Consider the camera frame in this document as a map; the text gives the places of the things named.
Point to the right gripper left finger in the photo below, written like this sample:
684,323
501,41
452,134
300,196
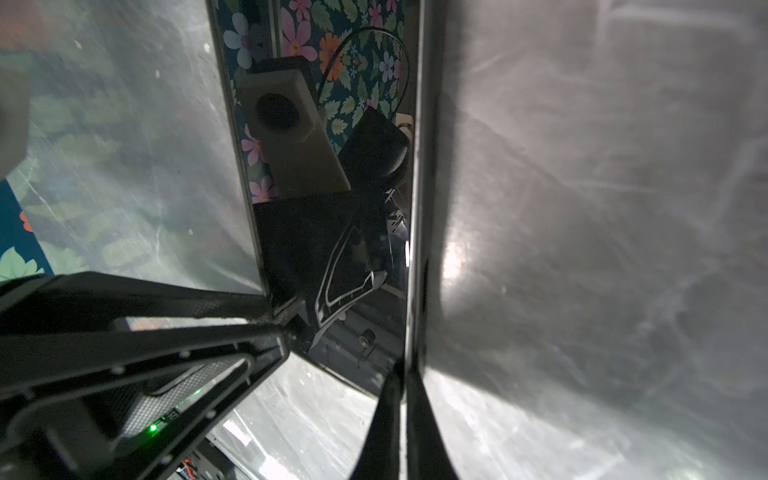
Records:
380,457

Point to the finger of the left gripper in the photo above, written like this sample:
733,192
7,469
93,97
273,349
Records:
52,363
90,301

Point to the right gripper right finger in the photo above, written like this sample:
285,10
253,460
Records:
427,458

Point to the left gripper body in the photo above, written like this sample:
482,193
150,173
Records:
59,435

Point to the black phone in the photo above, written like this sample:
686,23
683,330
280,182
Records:
317,97

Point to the black phone case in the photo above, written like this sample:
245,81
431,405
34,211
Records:
426,83

